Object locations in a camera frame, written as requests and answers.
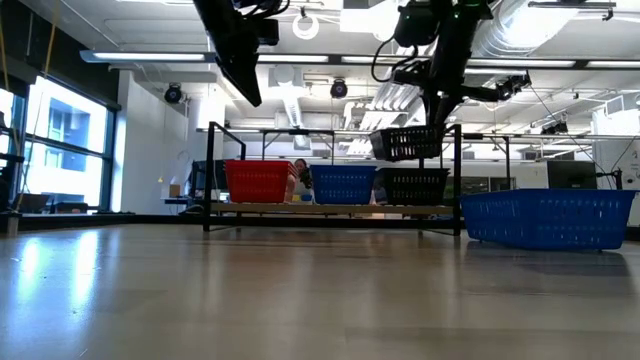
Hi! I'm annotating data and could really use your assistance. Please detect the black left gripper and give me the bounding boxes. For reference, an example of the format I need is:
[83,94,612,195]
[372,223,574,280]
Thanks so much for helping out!
[192,0,263,108]

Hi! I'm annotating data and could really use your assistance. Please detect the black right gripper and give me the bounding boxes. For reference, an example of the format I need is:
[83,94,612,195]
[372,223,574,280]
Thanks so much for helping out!
[423,49,501,129]

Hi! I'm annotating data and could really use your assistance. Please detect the long ceiling light strip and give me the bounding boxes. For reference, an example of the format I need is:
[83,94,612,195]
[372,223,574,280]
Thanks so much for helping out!
[79,49,640,70]

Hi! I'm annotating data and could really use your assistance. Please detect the person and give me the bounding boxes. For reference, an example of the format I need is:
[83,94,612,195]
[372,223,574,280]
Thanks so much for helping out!
[283,158,315,204]

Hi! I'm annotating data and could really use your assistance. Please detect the black computer monitor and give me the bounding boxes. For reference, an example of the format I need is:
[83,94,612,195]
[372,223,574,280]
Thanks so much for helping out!
[546,159,599,190]
[191,159,227,194]

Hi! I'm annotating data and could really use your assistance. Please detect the black ceiling bar fixture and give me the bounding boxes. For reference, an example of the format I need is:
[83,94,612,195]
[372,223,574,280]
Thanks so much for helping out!
[528,0,617,22]

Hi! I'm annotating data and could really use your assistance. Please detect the large window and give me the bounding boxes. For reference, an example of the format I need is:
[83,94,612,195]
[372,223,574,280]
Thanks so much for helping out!
[0,74,119,214]

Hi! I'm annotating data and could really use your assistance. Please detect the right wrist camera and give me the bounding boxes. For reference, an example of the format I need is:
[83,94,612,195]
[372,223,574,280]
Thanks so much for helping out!
[392,65,432,87]

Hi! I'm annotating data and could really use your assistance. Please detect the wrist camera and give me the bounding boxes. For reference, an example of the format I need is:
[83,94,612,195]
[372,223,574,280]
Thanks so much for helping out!
[256,18,281,47]
[392,65,432,87]

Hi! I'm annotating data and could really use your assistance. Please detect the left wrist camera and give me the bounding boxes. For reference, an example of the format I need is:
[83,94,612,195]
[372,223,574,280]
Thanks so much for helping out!
[256,18,281,47]

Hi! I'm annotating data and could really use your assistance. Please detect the white ring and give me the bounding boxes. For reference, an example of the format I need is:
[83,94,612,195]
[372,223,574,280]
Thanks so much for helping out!
[292,12,321,41]

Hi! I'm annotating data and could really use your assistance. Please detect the black background table frame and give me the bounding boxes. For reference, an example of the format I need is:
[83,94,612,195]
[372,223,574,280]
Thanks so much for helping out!
[260,128,337,162]

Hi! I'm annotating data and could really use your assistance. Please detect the black ceiling track camera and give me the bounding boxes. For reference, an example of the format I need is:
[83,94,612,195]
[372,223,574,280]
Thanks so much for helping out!
[494,72,532,101]

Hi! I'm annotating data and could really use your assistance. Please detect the wooden shelf with black frame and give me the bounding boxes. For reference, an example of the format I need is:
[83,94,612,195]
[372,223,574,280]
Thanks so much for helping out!
[202,121,464,237]

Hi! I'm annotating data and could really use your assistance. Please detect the black aluminium table frame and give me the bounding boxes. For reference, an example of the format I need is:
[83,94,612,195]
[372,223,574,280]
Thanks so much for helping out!
[97,213,206,231]

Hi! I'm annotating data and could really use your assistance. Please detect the yellow hanging strap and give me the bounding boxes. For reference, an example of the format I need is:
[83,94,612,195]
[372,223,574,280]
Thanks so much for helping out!
[0,14,9,91]
[43,0,60,76]

